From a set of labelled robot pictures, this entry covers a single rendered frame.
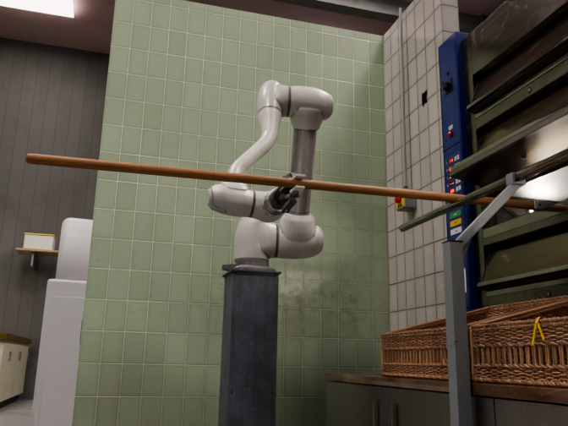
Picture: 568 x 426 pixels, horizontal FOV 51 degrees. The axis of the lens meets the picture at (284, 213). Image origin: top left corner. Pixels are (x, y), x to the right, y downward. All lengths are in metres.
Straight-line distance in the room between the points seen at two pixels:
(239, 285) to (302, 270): 0.74
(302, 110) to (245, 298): 0.83
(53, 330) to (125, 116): 1.46
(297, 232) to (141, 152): 1.03
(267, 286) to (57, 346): 1.79
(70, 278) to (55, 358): 0.51
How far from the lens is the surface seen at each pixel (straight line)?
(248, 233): 2.59
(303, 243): 2.60
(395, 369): 2.18
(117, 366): 3.01
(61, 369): 3.96
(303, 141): 2.55
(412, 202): 3.13
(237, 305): 2.50
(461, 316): 1.65
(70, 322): 3.97
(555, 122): 2.13
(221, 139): 3.26
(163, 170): 1.80
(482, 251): 2.61
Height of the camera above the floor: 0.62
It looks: 14 degrees up
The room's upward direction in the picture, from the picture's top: 1 degrees clockwise
